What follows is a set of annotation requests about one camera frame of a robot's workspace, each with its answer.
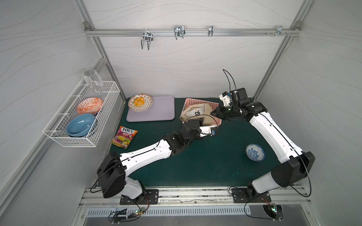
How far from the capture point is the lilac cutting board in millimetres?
1091

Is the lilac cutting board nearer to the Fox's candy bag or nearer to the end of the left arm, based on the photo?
the Fox's candy bag

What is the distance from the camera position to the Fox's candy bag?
93 cm

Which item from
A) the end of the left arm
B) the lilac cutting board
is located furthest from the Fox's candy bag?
the end of the left arm

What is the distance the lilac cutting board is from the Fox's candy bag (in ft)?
0.30
